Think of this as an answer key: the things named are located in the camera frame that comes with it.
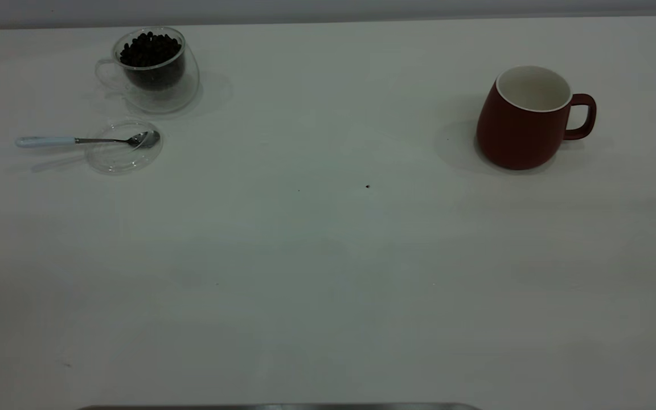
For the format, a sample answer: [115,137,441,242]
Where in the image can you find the red ceramic mug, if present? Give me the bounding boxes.
[475,65,597,171]

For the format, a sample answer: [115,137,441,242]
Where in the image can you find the clear glass saucer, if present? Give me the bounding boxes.
[84,118,164,175]

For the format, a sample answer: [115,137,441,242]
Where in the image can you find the spoon with pale blue handle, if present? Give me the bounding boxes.
[15,130,161,150]

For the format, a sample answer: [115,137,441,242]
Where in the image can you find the dark coffee beans pile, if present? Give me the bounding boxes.
[120,32,185,91]

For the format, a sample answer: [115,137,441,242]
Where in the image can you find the clear double-wall glass cup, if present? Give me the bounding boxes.
[95,26,200,114]

